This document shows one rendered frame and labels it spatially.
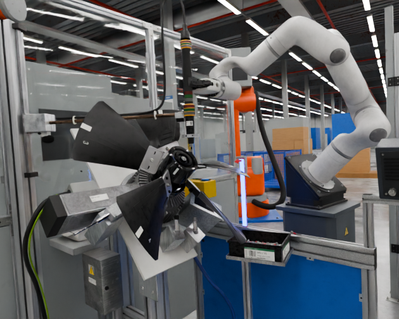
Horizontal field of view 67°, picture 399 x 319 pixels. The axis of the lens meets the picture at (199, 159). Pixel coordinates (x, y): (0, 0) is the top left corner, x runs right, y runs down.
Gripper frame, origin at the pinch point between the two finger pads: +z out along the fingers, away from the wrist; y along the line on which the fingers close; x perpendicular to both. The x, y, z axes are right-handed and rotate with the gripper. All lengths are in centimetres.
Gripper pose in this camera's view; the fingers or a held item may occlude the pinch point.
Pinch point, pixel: (187, 83)
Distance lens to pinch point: 120.7
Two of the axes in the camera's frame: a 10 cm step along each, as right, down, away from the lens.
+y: -7.5, 0.0, 6.6
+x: -0.5, -10.0, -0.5
